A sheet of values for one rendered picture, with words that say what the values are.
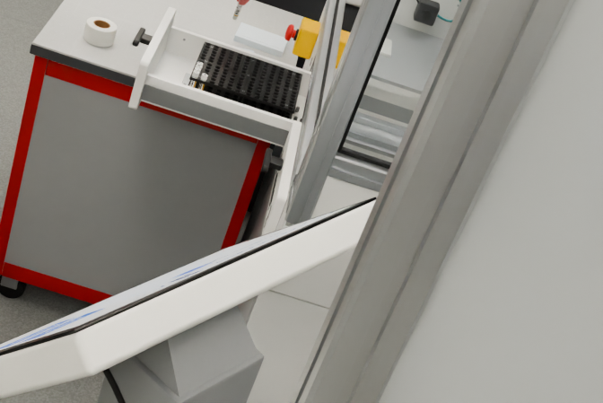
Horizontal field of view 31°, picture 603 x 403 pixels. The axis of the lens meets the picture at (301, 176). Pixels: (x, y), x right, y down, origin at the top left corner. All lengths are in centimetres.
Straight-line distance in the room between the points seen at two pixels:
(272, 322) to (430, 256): 137
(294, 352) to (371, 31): 63
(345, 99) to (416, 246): 113
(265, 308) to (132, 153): 77
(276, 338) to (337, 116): 46
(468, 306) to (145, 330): 59
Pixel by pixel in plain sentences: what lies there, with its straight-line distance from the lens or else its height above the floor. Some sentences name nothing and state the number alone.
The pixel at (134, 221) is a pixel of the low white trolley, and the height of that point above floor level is 37.
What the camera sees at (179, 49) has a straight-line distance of 243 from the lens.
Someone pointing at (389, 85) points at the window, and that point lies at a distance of 170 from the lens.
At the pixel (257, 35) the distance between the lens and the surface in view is 278.
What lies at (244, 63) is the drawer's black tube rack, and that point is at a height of 90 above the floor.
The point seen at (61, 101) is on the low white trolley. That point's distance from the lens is 256.
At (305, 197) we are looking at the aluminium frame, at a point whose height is 100.
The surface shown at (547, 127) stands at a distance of 56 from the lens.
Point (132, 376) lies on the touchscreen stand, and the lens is 137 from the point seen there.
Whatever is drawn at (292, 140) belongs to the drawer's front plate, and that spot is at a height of 93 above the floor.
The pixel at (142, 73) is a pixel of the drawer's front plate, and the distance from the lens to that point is 218.
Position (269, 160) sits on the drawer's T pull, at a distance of 202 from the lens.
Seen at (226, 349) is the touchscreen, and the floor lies 104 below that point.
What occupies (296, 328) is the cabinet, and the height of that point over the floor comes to 74.
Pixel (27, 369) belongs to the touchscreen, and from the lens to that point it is 120.
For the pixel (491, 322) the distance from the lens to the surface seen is 63.
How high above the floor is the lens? 194
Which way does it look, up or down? 31 degrees down
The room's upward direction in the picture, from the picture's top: 21 degrees clockwise
